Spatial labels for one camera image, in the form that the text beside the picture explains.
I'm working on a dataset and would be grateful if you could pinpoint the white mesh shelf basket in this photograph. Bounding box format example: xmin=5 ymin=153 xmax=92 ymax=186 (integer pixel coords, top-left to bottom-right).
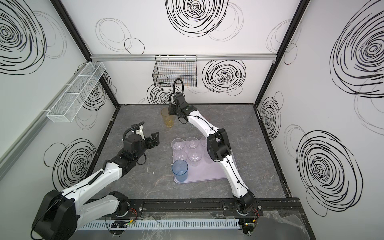
xmin=47 ymin=62 xmax=106 ymax=123

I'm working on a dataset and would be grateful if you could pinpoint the lilac plastic tray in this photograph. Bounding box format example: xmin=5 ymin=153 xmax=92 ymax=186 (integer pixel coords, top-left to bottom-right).
xmin=173 ymin=144 xmax=226 ymax=184

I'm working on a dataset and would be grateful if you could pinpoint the clear plain cup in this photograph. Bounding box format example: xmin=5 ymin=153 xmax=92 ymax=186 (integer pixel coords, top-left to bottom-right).
xmin=188 ymin=150 xmax=203 ymax=167

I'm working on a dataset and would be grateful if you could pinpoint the white slotted cable duct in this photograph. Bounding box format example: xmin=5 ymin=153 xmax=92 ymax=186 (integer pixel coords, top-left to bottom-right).
xmin=80 ymin=219 xmax=241 ymax=231

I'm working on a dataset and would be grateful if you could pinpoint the yellow tall glass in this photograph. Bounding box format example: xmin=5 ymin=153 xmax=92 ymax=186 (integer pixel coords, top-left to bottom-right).
xmin=161 ymin=108 xmax=176 ymax=128

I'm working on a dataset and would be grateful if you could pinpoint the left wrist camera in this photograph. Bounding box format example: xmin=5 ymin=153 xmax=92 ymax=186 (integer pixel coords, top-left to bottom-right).
xmin=135 ymin=125 xmax=145 ymax=140

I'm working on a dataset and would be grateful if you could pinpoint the frosted clear tall glass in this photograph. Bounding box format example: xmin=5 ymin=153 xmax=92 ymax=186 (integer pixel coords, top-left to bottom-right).
xmin=203 ymin=149 xmax=213 ymax=164

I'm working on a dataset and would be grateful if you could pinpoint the clear faceted glass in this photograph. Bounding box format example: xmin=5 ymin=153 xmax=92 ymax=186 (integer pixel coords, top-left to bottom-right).
xmin=185 ymin=137 xmax=200 ymax=150
xmin=200 ymin=136 xmax=208 ymax=148
xmin=171 ymin=138 xmax=185 ymax=151
xmin=173 ymin=150 xmax=188 ymax=162

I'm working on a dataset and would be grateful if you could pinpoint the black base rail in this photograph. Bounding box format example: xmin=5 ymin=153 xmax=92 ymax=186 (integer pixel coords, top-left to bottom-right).
xmin=128 ymin=198 xmax=303 ymax=217

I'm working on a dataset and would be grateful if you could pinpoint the black wire basket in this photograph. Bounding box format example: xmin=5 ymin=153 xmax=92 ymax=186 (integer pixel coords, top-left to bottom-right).
xmin=152 ymin=55 xmax=198 ymax=88

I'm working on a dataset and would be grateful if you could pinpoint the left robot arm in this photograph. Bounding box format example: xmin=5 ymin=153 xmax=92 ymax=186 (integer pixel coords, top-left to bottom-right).
xmin=31 ymin=132 xmax=160 ymax=240

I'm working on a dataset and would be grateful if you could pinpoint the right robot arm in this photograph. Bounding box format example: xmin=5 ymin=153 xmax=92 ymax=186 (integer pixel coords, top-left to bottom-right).
xmin=169 ymin=92 xmax=258 ymax=216

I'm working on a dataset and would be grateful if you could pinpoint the blue tall glass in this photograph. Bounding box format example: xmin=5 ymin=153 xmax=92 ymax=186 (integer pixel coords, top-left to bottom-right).
xmin=172 ymin=160 xmax=189 ymax=183

